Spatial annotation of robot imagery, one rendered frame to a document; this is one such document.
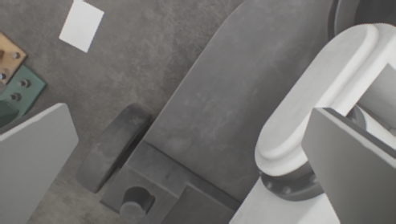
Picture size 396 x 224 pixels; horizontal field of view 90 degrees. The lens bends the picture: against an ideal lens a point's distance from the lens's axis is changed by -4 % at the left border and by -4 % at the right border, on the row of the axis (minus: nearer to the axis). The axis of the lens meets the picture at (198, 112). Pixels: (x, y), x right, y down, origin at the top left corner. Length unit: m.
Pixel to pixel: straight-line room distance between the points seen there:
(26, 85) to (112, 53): 0.23
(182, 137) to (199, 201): 0.12
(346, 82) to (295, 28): 0.17
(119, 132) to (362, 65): 0.34
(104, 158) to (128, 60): 0.26
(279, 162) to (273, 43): 0.21
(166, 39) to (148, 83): 0.11
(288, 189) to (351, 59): 0.15
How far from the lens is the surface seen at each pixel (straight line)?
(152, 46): 0.53
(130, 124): 0.39
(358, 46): 0.26
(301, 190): 0.24
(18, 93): 0.67
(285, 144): 0.23
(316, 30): 0.41
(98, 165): 0.39
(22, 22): 0.68
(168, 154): 0.38
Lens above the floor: 0.52
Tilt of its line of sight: 79 degrees down
